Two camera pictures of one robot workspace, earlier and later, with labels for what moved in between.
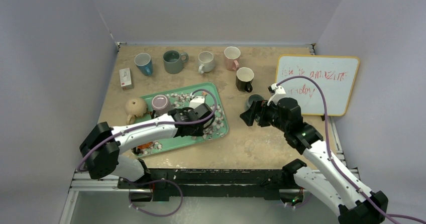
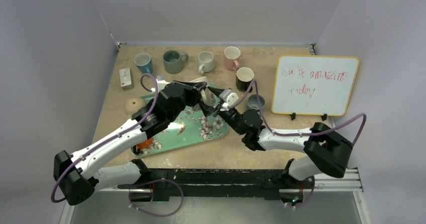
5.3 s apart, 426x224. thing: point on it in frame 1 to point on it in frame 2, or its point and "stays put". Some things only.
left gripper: [199, 131] to [194, 94]
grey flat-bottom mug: [174, 61] stays put
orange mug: [146, 145] stays put
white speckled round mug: [206, 60] stays put
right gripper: [258, 112] to [219, 107]
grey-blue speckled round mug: [253, 98] stays put
